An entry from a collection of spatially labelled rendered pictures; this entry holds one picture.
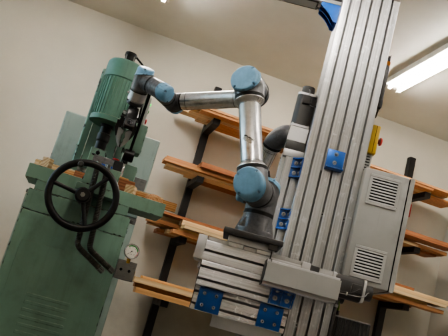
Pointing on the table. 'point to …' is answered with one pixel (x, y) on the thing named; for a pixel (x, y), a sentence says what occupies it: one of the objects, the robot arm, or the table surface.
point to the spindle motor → (113, 92)
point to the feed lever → (135, 137)
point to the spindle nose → (103, 138)
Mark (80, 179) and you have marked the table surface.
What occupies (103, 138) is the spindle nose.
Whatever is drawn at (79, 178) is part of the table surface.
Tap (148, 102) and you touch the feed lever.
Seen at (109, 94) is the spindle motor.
